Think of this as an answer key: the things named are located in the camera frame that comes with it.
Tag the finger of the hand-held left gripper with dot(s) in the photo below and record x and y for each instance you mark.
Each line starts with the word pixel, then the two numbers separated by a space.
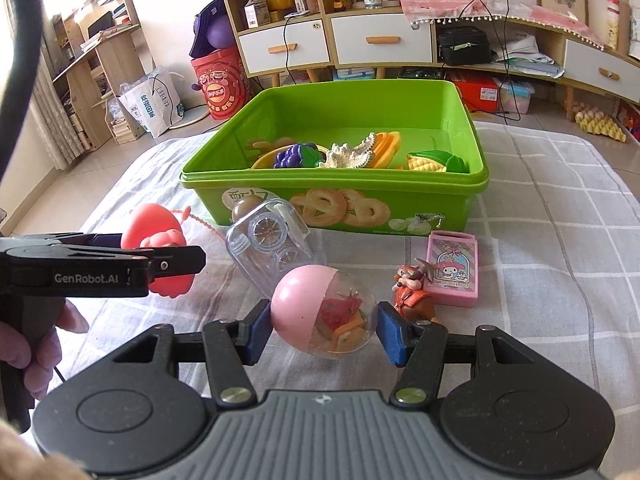
pixel 175 262
pixel 65 241

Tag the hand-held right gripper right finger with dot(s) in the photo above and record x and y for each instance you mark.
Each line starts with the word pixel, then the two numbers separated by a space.
pixel 390 332

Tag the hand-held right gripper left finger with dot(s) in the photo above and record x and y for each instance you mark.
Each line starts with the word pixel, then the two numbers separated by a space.
pixel 257 332

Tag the pink pig toy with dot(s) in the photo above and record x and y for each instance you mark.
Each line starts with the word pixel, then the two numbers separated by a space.
pixel 145 225

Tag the pink capsule egg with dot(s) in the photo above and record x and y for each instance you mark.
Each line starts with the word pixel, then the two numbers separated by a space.
pixel 300 305

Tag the yellow toy cup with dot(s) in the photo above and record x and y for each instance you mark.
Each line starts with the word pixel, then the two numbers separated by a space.
pixel 265 159

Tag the green plastic box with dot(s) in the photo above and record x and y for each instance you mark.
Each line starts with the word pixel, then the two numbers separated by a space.
pixel 450 205

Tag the purple toy grapes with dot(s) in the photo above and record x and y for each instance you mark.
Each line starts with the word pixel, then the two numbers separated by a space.
pixel 295 156

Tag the toy corn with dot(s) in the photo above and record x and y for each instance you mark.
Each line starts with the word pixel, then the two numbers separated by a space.
pixel 425 162

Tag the beige starfish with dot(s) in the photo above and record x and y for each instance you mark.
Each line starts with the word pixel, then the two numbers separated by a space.
pixel 345 157

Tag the orange toy mold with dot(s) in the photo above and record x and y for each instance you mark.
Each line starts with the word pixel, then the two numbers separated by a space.
pixel 382 147

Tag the person's left hand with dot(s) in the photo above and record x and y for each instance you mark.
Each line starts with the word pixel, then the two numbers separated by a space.
pixel 45 365

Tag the brown squirrel figurine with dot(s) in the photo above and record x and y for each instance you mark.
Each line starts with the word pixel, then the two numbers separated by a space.
pixel 407 300

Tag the clear plastic case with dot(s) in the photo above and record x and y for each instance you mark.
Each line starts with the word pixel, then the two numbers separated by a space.
pixel 260 255

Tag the brown ball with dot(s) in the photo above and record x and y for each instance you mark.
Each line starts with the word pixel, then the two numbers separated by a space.
pixel 242 208

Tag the pink card box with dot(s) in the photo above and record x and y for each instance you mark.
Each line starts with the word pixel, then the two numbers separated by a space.
pixel 452 270

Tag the white paper bag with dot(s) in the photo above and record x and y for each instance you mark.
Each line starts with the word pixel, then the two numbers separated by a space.
pixel 150 105

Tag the grey checkered blanket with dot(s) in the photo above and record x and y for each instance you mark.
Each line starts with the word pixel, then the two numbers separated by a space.
pixel 550 260

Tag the red bucket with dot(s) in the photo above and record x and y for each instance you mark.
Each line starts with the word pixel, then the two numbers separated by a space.
pixel 220 87

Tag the beige fuzzy clothing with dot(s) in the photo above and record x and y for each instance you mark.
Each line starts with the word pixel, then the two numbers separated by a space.
pixel 30 455

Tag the wooden desk shelf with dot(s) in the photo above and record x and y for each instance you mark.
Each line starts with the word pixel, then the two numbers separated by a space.
pixel 100 60

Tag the red box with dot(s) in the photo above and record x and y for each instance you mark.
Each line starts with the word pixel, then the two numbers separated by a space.
pixel 477 95

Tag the clear storage box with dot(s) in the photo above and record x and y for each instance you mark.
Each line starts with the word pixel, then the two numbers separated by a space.
pixel 516 97

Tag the yellow round tin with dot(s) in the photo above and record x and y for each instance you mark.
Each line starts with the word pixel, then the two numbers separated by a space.
pixel 280 2

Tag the wooden shelf cabinet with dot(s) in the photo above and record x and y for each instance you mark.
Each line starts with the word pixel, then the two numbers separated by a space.
pixel 380 40

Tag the black bag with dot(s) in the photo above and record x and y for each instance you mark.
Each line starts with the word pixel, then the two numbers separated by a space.
pixel 465 47

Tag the yellow egg tray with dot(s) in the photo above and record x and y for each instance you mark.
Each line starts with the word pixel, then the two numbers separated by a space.
pixel 600 122

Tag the pink table runner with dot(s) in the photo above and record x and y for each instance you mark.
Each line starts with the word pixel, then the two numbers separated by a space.
pixel 450 5

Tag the wooden low cabinet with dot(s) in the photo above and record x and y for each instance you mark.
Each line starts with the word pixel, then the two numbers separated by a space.
pixel 595 67

